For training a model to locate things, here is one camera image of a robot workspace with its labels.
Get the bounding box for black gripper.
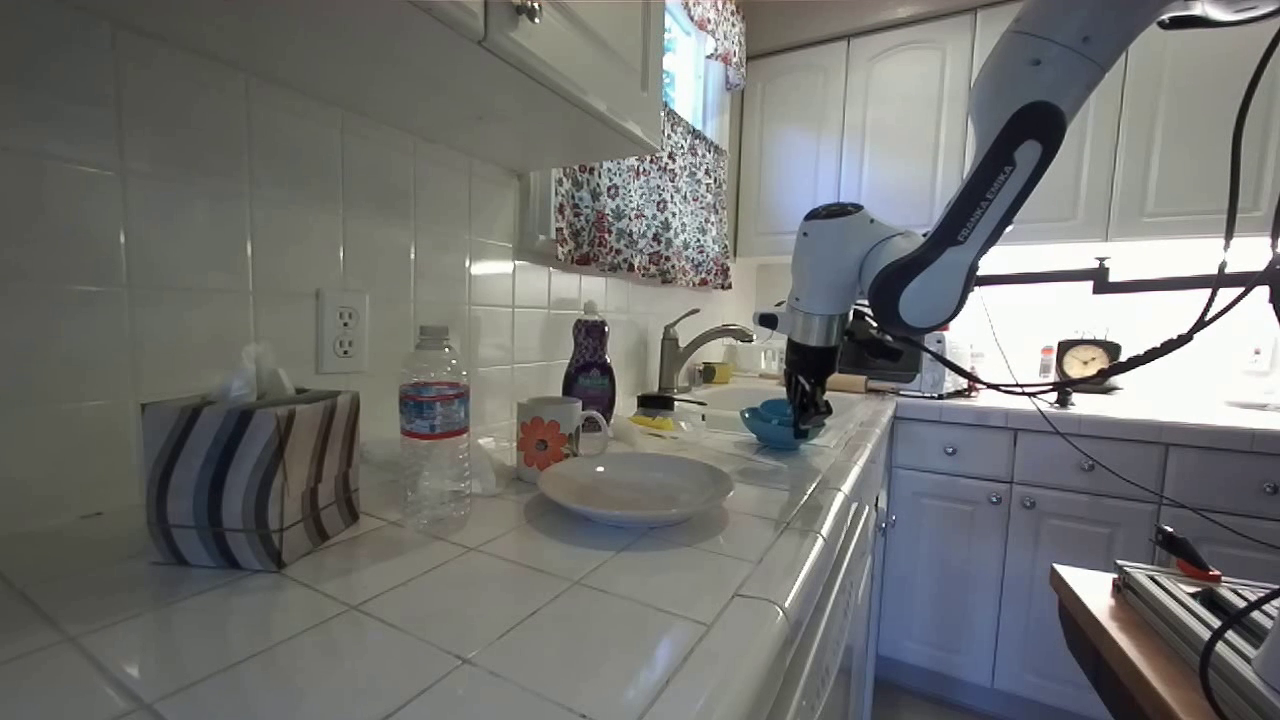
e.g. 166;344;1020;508
778;335;838;438

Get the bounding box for light blue bowl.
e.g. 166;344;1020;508
736;397;813;457

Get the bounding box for white plate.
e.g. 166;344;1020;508
536;446;739;527

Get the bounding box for metal kitchen faucet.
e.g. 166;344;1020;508
652;304;758;398

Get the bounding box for yellow black sponge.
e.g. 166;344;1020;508
622;389;688;444

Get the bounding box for purple dish soap bottle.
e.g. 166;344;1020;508
558;299;622;427

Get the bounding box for white base cabinets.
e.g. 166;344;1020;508
877;411;1280;720

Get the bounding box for floral window curtain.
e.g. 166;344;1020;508
547;109;739;297

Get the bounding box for white floral mug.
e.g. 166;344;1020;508
510;391;611;481

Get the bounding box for small black table clock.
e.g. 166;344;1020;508
1049;330;1127;398

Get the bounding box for clear plastic water bottle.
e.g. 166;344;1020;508
392;318;478;523

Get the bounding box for floral curtain valance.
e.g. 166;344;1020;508
679;0;753;90

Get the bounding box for red clamp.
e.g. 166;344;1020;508
1150;519;1224;586

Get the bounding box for wooden table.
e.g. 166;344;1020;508
1049;560;1248;720

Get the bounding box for white overhead cabinet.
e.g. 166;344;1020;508
77;0;666;171

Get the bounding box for white tissue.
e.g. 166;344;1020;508
215;341;298;407

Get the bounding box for striped tissue box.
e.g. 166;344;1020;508
137;384;364;574

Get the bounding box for white wall cabinets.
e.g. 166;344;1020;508
730;0;1280;259

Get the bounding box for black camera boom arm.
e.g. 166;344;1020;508
971;256;1280;299

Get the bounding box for black looped cable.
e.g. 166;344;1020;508
1195;580;1280;720

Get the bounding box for white wall outlet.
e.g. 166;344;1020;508
311;289;375;378

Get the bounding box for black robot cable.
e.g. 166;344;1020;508
915;25;1280;550

